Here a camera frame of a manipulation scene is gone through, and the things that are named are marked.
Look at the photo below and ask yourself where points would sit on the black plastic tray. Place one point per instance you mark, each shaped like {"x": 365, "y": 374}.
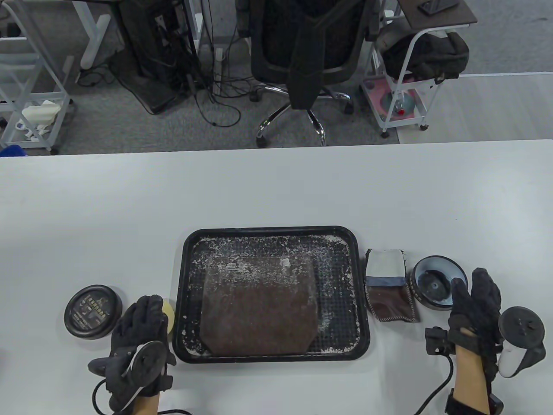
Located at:
{"x": 190, "y": 281}

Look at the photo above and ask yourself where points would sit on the white desk leg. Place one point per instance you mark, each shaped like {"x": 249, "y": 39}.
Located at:
{"x": 197, "y": 26}
{"x": 93, "y": 39}

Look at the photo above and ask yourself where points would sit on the black hand controller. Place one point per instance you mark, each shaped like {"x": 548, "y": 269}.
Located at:
{"x": 147, "y": 363}
{"x": 520, "y": 328}

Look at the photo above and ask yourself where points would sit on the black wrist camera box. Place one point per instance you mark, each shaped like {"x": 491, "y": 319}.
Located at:
{"x": 496, "y": 400}

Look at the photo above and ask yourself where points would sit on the black office chair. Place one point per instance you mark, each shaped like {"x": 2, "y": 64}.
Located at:
{"x": 306, "y": 43}

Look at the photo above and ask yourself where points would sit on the black leather care cream jar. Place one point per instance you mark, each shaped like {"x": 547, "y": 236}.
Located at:
{"x": 434, "y": 276}

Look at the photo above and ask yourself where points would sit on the person's left forearm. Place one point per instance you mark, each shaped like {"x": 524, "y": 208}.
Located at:
{"x": 149, "y": 406}

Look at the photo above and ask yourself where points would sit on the white power strip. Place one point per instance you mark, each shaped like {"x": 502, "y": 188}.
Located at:
{"x": 219, "y": 58}

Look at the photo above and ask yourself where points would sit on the person's right hand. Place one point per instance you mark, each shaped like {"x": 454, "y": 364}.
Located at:
{"x": 475, "y": 302}

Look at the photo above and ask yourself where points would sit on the pink round plate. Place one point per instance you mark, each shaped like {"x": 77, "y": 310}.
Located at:
{"x": 373, "y": 93}

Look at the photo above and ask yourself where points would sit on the person's left hand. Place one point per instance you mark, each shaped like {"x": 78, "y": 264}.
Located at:
{"x": 138, "y": 320}

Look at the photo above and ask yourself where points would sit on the white cart with brown top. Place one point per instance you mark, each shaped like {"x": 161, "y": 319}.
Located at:
{"x": 436, "y": 19}

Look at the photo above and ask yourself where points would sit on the white foam block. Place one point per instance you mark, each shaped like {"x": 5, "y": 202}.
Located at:
{"x": 41, "y": 111}

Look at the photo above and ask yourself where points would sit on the black computer tower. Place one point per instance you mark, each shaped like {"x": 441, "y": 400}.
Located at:
{"x": 147, "y": 43}

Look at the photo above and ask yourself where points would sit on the black round jar lid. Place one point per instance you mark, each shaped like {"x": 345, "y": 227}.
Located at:
{"x": 93, "y": 311}

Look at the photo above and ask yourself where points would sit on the person's right forearm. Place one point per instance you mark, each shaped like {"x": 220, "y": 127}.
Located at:
{"x": 471, "y": 376}

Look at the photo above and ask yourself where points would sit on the black phone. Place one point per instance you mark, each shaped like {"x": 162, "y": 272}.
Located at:
{"x": 436, "y": 6}

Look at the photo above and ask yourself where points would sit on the white blue brown cloth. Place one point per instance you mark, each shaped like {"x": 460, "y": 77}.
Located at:
{"x": 389, "y": 298}

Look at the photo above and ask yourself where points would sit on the brown leather bag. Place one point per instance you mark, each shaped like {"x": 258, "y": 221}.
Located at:
{"x": 259, "y": 302}

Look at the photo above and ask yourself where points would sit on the blue object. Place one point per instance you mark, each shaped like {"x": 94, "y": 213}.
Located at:
{"x": 11, "y": 151}

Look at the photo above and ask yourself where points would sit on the black backpack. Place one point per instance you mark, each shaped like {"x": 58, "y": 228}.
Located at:
{"x": 436, "y": 52}

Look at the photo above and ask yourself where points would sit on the clear bottle with red cap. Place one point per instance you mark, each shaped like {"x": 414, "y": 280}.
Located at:
{"x": 402, "y": 106}

